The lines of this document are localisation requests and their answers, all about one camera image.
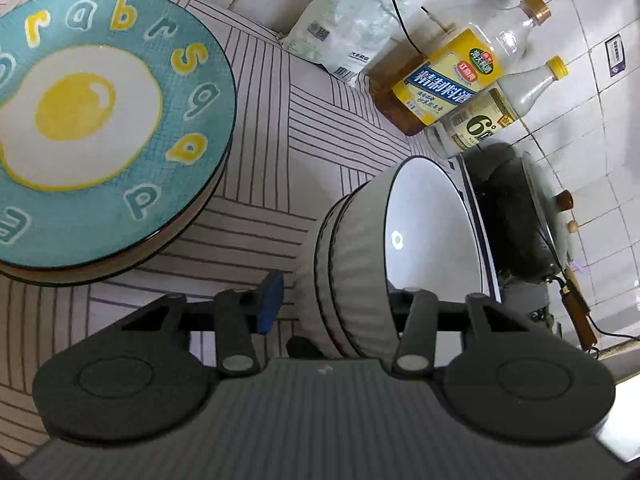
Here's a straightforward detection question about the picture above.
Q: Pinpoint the black wok with lid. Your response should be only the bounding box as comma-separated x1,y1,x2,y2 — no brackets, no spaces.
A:
454,156,563,333

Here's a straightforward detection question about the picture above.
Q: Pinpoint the wooden wok handle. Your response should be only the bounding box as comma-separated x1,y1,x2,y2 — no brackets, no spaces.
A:
559,266,599,350

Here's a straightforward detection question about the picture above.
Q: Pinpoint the yellow label cooking wine bottle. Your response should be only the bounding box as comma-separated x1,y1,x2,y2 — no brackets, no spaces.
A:
369,0,552,137

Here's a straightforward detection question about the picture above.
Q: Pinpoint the clear vinegar bottle yellow cap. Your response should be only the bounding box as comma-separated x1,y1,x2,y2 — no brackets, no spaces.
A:
426,56,568,160

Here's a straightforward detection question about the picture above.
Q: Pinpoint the glass wok lid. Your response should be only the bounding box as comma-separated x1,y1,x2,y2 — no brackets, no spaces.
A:
520,152,580,281

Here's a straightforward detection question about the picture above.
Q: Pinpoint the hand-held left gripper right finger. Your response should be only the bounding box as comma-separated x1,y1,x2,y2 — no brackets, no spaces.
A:
391,286,528,377

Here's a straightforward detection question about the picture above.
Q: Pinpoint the dark wok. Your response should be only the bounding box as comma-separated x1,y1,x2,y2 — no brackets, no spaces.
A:
462,142,566,287

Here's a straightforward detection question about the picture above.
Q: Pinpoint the white salt bag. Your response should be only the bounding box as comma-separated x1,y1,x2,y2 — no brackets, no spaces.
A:
279,0,433,86

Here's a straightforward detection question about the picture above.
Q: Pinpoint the striped table cloth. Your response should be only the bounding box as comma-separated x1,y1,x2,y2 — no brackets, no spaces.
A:
0,0,473,413

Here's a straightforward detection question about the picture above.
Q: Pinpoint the blue fried egg plate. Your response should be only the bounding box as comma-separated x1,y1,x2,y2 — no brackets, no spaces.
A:
0,0,237,275

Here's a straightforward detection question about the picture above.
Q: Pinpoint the white ribbed bowl dark rim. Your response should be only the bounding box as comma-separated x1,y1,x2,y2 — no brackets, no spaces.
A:
292,194,361,358
327,156,503,361

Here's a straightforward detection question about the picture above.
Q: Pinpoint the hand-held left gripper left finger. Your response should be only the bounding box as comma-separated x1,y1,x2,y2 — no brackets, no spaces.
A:
120,270,286,377

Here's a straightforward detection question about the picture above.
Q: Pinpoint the dark wall sticker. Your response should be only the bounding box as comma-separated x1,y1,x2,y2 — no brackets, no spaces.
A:
605,34,634,79

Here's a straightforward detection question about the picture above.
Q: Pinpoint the black power cable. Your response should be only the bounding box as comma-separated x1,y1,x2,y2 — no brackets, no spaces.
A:
378,0,442,57

